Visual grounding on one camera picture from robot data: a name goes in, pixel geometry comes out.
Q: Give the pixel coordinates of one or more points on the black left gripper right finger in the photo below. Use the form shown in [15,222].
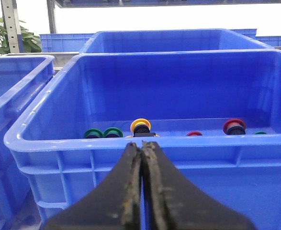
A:
[175,203]

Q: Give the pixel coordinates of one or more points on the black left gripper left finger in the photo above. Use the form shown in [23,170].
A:
[113,205]

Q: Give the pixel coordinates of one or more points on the red push button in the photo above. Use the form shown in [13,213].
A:
[234,126]

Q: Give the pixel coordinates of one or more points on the blue bin with buttons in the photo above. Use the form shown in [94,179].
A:
[178,92]

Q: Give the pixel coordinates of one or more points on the green push button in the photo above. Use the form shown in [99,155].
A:
[113,132]
[93,133]

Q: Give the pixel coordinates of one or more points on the red button cap low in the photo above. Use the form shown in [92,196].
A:
[194,133]

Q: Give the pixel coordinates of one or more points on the green push button left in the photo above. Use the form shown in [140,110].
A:
[93,133]

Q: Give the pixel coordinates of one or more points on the yellow push button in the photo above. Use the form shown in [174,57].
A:
[141,127]

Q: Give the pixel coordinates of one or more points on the green button far right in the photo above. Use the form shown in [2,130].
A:
[260,133]

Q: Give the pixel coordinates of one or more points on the blue bin at left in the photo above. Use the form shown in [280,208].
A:
[21,79]

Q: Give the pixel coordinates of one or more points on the blue bin behind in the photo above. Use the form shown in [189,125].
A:
[169,41]

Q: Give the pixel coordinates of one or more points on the far blue crate row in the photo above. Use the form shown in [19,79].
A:
[74,42]

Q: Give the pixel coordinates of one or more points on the green potted plant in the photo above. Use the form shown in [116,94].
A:
[31,42]

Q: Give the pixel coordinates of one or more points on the perforated metal rack post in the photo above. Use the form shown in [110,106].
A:
[11,22]

